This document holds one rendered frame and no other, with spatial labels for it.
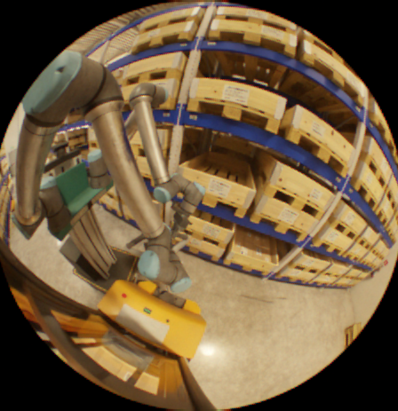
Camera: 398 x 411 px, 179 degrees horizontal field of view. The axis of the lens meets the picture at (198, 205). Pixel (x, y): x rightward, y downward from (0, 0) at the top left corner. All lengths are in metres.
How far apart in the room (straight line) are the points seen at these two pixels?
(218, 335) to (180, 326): 1.07
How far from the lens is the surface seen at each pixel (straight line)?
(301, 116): 1.25
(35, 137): 0.34
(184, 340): 1.07
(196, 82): 1.29
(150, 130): 0.61
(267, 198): 1.28
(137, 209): 0.39
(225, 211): 1.43
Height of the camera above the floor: 1.95
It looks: 35 degrees down
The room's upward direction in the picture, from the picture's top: 14 degrees clockwise
